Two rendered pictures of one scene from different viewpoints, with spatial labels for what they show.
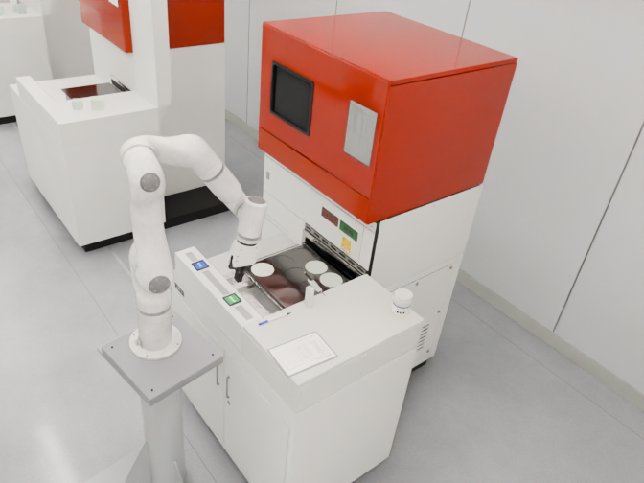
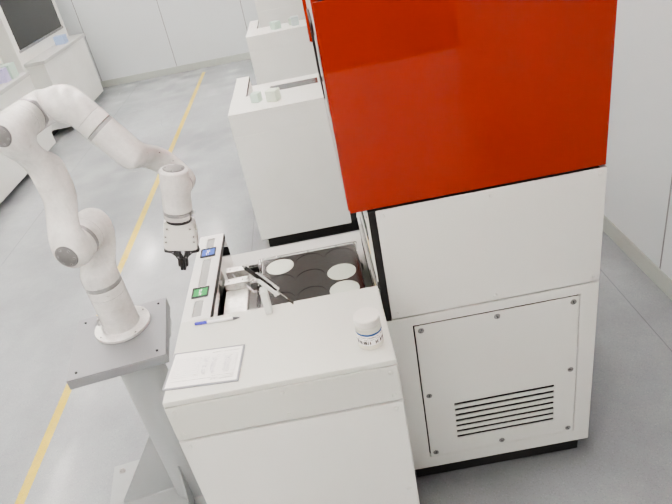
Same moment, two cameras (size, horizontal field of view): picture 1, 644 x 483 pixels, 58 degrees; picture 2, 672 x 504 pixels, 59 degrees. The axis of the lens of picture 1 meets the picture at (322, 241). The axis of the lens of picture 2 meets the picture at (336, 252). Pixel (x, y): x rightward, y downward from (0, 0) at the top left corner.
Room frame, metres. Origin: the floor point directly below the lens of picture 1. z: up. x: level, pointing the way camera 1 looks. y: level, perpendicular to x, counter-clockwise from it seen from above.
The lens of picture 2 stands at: (0.82, -1.15, 2.01)
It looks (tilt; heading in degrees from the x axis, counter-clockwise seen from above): 31 degrees down; 43
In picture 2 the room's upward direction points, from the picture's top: 11 degrees counter-clockwise
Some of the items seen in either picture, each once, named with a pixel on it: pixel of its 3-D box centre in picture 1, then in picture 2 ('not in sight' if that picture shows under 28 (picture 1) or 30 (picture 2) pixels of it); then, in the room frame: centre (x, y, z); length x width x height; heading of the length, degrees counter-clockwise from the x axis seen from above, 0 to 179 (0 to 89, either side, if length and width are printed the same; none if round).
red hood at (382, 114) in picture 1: (377, 105); (435, 53); (2.51, -0.18, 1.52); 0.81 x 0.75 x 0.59; 42
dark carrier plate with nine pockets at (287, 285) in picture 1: (296, 274); (311, 277); (2.01, 0.09, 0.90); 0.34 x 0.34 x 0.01; 42
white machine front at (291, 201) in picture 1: (312, 218); (362, 209); (2.30, 0.05, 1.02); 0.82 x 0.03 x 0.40; 42
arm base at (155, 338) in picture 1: (154, 323); (113, 304); (1.55, 0.58, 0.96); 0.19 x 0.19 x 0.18
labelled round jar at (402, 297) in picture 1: (402, 303); (368, 328); (1.76, -0.34, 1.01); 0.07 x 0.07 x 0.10
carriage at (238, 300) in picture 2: (246, 304); (237, 302); (1.82, 0.28, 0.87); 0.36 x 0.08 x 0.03; 42
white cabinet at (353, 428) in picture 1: (281, 374); (309, 401); (1.88, 0.12, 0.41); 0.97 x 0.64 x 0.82; 42
